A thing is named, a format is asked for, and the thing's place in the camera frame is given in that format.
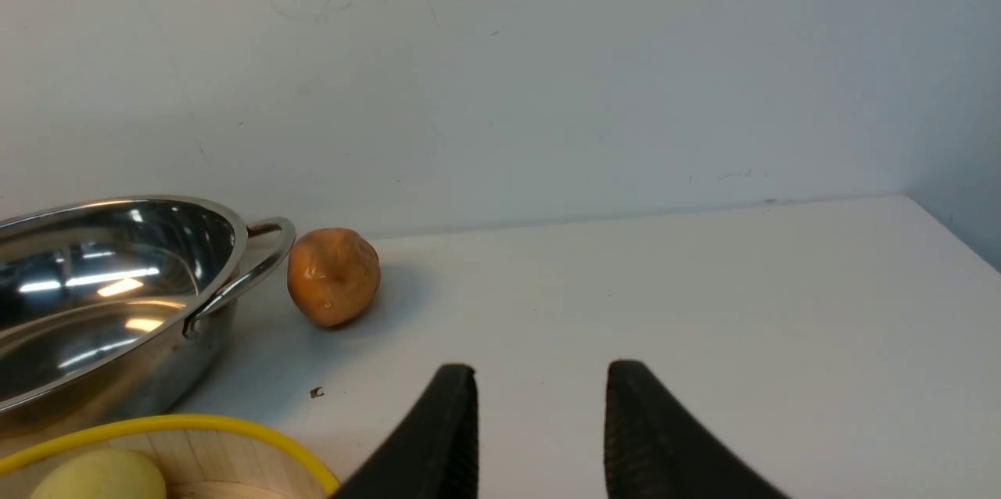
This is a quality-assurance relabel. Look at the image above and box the stainless steel pot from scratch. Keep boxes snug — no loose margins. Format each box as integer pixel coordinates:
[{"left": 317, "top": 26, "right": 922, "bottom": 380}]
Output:
[{"left": 1, "top": 196, "right": 296, "bottom": 448}]

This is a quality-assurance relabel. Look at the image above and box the yellow-rimmed bamboo steamer basket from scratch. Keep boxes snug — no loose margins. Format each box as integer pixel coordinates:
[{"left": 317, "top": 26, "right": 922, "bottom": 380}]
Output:
[{"left": 1, "top": 414, "right": 341, "bottom": 498}]

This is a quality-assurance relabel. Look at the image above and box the orange-brown onion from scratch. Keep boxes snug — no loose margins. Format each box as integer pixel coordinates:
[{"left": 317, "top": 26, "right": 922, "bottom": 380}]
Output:
[{"left": 286, "top": 228, "right": 382, "bottom": 328}]

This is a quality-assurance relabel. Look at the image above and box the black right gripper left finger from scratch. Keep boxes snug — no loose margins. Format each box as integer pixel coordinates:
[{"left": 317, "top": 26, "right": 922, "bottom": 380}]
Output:
[{"left": 332, "top": 364, "right": 479, "bottom": 498}]

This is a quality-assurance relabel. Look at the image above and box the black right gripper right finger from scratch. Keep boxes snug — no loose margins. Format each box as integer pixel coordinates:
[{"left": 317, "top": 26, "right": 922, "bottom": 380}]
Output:
[{"left": 604, "top": 360, "right": 786, "bottom": 498}]

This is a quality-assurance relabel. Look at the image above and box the pale yellow round bun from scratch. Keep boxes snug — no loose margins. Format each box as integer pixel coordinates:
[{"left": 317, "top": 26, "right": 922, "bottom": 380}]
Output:
[{"left": 31, "top": 449, "right": 167, "bottom": 498}]

